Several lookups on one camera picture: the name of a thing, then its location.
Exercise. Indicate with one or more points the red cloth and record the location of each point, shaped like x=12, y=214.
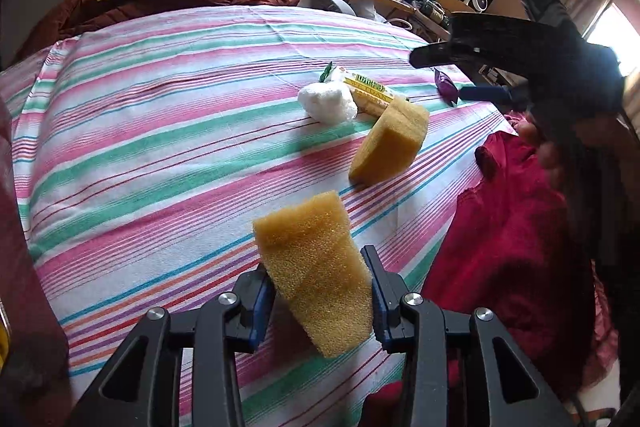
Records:
x=500, y=247

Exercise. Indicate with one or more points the striped cloth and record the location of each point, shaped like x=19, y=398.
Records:
x=150, y=132

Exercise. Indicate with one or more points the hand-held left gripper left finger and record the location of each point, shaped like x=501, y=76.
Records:
x=260, y=302

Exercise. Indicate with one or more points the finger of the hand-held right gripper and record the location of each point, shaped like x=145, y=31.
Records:
x=435, y=54
x=485, y=93

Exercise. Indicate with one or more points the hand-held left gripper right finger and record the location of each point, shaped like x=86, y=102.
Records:
x=381, y=302

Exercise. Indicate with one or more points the yellow sponge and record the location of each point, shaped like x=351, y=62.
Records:
x=320, y=267
x=390, y=142

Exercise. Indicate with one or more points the yellow and green packet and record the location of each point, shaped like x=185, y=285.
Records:
x=372, y=94

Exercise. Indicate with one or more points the black radio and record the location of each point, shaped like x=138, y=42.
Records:
x=431, y=11

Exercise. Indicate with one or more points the person's right hand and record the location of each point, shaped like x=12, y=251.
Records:
x=542, y=152

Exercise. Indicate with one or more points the purple candy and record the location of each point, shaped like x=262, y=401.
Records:
x=445, y=84

